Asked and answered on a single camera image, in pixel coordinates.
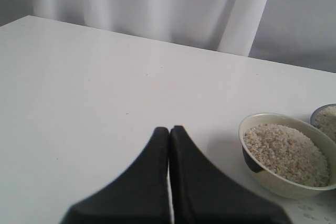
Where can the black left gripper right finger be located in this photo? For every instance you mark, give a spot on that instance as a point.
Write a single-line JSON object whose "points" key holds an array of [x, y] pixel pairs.
{"points": [[201, 193]]}

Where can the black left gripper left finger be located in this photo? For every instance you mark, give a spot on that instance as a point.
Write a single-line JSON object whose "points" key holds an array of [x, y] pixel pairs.
{"points": [[139, 195]]}

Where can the rice in cream bowl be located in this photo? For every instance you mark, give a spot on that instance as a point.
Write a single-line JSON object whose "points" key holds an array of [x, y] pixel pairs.
{"points": [[288, 153]]}

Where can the cream ceramic bowl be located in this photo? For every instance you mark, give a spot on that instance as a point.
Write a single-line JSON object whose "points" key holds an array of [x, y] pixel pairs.
{"points": [[273, 182]]}

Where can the spilled rice on table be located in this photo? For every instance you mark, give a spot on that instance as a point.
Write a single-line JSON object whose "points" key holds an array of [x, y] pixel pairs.
{"points": [[318, 210]]}

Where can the rice in steel tray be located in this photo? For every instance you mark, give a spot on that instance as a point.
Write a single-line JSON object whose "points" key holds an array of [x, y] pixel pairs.
{"points": [[326, 123]]}

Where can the round steel tray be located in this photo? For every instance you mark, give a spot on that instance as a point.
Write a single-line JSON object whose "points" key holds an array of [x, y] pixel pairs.
{"points": [[315, 115]]}

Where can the white backdrop curtain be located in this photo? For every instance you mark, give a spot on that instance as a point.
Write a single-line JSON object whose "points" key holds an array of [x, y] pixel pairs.
{"points": [[295, 32]]}

